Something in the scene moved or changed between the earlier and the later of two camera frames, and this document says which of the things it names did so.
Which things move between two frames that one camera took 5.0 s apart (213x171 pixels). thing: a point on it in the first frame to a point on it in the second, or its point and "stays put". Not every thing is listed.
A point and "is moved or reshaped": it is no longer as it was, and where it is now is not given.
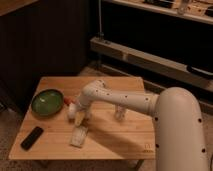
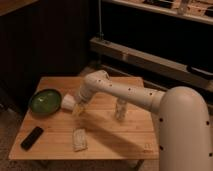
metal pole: (100, 33) stays put
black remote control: (31, 138) stays put
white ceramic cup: (71, 110) is moved or reshaped
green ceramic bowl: (47, 102) stays put
